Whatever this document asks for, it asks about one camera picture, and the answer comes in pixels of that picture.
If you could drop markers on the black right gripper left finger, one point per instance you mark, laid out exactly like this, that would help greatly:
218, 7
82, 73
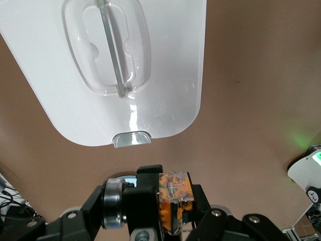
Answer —
85, 216

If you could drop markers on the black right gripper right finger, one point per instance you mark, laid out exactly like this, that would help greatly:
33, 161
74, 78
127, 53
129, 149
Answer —
213, 221

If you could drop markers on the black orange push-button switch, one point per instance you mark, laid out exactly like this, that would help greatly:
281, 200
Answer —
145, 198

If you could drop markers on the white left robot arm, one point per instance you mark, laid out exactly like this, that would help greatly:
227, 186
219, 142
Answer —
303, 173

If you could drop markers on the grey box latch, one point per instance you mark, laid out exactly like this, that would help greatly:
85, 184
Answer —
131, 139

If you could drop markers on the white lidded storage box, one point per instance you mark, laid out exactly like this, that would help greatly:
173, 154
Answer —
50, 75

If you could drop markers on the light blue round plate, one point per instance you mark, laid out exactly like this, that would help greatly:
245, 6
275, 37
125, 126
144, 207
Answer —
129, 181

